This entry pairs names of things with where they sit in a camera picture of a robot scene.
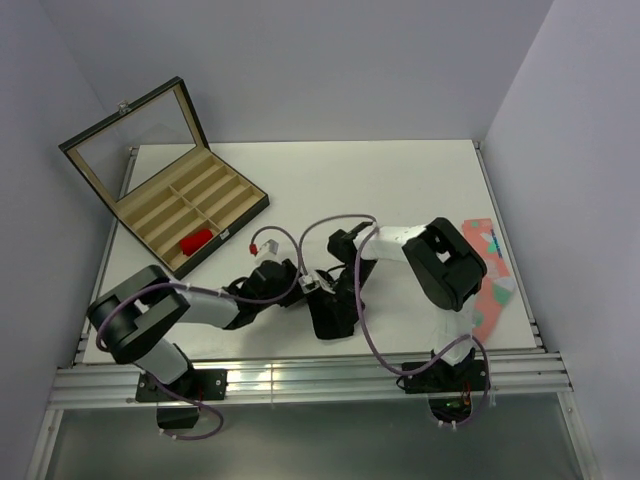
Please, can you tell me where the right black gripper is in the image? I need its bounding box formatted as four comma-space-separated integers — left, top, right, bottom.
321, 257, 379, 335

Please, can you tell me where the black striped sock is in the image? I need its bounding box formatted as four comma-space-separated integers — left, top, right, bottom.
306, 289, 358, 340

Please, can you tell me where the red santa sock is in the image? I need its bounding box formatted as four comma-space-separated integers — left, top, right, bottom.
179, 229, 214, 256

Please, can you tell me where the black compartment display box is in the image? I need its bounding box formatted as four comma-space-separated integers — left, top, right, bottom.
59, 77, 270, 279

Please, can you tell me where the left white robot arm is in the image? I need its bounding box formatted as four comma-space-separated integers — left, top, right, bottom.
87, 259, 303, 399

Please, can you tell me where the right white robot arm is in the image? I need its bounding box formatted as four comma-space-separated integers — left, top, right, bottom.
327, 217, 488, 390

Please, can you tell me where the pink patterned sock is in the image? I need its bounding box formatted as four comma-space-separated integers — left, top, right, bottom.
462, 218, 516, 343

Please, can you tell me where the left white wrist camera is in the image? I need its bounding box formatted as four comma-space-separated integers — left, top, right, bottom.
249, 239, 279, 265

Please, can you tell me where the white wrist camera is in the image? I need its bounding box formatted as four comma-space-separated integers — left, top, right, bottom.
298, 271, 335, 295
249, 239, 279, 265

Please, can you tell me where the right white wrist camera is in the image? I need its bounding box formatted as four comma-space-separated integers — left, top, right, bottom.
298, 271, 335, 295

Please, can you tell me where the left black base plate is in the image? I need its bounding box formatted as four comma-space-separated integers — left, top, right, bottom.
135, 369, 227, 403

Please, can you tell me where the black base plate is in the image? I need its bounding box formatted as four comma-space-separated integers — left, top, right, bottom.
135, 369, 227, 403
396, 360, 487, 394

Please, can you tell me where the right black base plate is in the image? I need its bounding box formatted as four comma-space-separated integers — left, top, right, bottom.
396, 360, 487, 394

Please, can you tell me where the small black box under rail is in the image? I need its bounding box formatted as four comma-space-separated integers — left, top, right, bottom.
156, 406, 200, 431

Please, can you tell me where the aluminium table frame rail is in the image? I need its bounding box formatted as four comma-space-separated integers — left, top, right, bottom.
47, 352, 573, 410

